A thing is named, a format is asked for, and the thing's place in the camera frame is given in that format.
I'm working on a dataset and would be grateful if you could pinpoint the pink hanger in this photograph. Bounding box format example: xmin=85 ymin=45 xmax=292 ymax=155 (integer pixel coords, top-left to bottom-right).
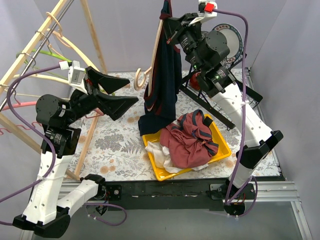
xmin=0 ymin=101 xmax=104 ymax=136

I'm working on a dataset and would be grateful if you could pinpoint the cream hanger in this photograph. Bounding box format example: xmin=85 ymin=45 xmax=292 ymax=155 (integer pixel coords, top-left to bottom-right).
xmin=46 ymin=12 xmax=99 ymax=71
xmin=133 ymin=18 xmax=165 ymax=92
xmin=0 ymin=73 xmax=73 ymax=101

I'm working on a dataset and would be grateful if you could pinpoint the navy tank top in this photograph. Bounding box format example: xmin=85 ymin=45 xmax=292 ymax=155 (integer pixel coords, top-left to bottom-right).
xmin=137 ymin=0 xmax=182 ymax=137

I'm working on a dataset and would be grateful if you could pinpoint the cream hanger front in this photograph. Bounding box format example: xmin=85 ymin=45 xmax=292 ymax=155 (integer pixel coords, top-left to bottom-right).
xmin=0 ymin=73 xmax=73 ymax=101

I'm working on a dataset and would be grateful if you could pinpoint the white tank top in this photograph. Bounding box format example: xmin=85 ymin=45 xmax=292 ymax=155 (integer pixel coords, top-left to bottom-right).
xmin=145 ymin=141 xmax=212 ymax=174

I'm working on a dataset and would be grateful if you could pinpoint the green hanger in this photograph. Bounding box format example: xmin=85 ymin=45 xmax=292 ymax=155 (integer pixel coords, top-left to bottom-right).
xmin=16 ymin=48 xmax=116 ymax=97

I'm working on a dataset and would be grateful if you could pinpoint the red tank top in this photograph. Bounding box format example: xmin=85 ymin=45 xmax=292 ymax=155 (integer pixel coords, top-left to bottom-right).
xmin=159 ymin=109 xmax=219 ymax=169

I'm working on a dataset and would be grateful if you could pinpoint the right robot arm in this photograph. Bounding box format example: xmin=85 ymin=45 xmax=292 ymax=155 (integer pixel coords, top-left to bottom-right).
xmin=163 ymin=13 xmax=284 ymax=199

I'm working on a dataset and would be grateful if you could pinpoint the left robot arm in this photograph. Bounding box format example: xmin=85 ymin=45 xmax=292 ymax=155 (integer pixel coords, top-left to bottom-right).
xmin=12 ymin=66 xmax=138 ymax=238

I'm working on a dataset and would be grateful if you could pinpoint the green rimmed white plate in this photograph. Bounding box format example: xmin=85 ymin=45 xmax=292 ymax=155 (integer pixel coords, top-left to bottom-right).
xmin=213 ymin=23 xmax=243 ymax=64

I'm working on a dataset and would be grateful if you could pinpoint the red mug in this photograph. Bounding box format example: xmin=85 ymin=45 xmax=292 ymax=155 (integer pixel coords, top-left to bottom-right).
xmin=189 ymin=72 xmax=201 ymax=91

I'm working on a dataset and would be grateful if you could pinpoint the wooden clothes rack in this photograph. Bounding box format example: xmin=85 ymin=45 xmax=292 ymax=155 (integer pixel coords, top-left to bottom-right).
xmin=0 ymin=0 xmax=108 ymax=180

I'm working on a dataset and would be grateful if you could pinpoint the yellow plastic tray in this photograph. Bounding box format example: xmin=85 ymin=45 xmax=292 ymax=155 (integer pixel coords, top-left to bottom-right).
xmin=142 ymin=114 xmax=232 ymax=182

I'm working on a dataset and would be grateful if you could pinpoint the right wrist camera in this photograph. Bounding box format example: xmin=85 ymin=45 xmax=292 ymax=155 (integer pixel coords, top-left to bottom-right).
xmin=188 ymin=0 xmax=218 ymax=27

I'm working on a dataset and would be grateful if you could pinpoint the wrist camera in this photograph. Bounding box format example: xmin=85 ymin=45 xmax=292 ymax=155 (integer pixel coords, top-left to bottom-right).
xmin=59 ymin=60 xmax=88 ymax=94
xmin=188 ymin=0 xmax=218 ymax=27

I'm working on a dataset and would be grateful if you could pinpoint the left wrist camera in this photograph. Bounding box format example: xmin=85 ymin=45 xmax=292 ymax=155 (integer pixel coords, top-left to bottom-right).
xmin=59 ymin=60 xmax=88 ymax=94

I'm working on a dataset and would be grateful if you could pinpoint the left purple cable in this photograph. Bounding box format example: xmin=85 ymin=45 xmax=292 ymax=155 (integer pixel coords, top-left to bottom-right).
xmin=0 ymin=63 xmax=128 ymax=227

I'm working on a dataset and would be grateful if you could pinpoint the black wire dish rack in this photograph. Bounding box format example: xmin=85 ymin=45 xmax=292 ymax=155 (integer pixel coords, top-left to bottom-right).
xmin=180 ymin=57 xmax=263 ymax=130

